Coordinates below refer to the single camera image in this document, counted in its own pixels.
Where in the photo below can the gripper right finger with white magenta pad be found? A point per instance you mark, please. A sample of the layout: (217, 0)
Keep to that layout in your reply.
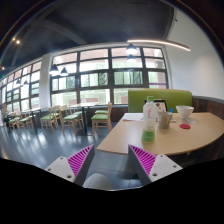
(150, 167)

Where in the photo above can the gripper left finger with white magenta pad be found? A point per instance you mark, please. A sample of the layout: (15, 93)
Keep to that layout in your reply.
(75, 167)

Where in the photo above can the wooden chair green seat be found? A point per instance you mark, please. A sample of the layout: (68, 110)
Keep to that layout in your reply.
(23, 121)
(50, 120)
(101, 120)
(68, 120)

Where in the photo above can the patterned paper cup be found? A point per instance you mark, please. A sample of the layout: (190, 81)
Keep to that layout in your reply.
(164, 119)

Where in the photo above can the red round lid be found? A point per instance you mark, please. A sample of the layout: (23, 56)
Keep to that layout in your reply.
(185, 126)

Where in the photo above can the white paper sheet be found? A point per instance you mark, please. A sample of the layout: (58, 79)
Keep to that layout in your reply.
(133, 116)

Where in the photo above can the clear bottle green liquid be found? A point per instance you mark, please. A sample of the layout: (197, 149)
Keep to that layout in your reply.
(149, 119)

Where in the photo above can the dining table near window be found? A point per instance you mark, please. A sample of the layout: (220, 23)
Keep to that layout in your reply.
(84, 108)

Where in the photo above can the white bowl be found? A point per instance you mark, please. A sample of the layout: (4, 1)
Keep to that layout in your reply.
(184, 111)

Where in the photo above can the left dining table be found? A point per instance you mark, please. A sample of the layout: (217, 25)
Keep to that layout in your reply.
(35, 115)

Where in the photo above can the green booth sofa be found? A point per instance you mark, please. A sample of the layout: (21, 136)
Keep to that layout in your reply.
(173, 98)

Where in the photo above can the black pendant lamp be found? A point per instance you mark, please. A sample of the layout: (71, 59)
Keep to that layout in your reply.
(54, 70)
(64, 72)
(131, 49)

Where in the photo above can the curved linear ceiling light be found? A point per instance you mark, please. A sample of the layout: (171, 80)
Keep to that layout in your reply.
(160, 42)

